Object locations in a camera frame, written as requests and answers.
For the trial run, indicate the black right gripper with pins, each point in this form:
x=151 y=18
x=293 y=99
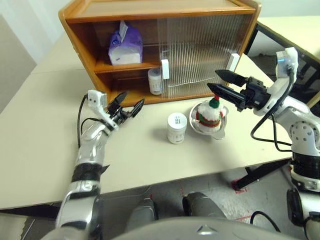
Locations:
x=255 y=96

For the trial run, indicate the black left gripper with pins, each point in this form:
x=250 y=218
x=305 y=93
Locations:
x=120 y=115

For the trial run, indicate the white jar with blue label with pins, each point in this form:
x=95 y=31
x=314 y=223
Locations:
x=155 y=82

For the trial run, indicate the white plush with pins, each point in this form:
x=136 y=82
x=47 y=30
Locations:
x=208 y=115

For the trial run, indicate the ribbed clear sliding door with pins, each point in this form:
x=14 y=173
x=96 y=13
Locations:
x=172 y=50
x=225 y=37

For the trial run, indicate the purple tissue pack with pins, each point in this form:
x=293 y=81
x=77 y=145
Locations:
x=125 y=52

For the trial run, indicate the white plastic jar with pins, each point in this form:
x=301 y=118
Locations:
x=177 y=130

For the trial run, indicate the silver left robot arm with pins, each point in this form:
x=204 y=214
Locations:
x=92 y=142

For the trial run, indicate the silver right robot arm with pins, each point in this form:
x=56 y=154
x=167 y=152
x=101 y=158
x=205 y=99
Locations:
x=305 y=132

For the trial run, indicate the wooden cabinet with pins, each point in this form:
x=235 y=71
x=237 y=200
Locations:
x=150 y=10

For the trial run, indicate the beige table with black legs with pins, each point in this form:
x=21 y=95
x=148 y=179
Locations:
x=287 y=27

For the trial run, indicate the black table foot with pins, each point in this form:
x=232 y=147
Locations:
x=260 y=172

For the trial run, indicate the grey left robot leg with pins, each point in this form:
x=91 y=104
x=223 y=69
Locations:
x=141 y=215

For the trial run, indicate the grey robot leg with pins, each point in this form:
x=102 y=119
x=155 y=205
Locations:
x=141 y=215
x=202 y=205

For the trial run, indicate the grey right robot leg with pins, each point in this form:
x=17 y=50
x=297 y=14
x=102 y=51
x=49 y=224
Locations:
x=202 y=205

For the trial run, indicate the grey robot torso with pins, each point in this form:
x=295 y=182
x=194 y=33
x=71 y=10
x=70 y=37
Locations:
x=200 y=231

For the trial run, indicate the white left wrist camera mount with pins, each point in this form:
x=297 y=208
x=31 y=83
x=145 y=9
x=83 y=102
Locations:
x=96 y=100

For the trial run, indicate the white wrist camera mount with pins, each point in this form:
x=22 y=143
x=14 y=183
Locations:
x=292 y=56
x=96 y=100

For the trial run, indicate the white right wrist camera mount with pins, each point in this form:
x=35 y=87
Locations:
x=292 y=56

